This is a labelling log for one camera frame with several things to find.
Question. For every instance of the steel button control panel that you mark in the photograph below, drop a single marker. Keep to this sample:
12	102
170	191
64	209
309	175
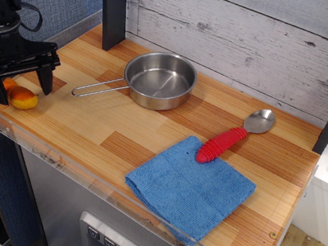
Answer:
96	230

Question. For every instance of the clear acrylic front guard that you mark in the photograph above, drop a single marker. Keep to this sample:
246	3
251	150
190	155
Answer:
64	189

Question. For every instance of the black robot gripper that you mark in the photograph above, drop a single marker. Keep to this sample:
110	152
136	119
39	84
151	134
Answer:
19	55

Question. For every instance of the blue folded cloth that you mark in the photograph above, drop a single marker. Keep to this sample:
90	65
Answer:
191	197

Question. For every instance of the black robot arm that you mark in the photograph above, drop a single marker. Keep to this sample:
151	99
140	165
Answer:
10	21

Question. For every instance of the small steel saucepan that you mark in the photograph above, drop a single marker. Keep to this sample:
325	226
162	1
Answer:
156	81

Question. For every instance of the dark left vertical post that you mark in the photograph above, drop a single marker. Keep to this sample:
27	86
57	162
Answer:
113	23

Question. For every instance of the red handled metal spoon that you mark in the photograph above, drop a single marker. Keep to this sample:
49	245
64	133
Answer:
258	122

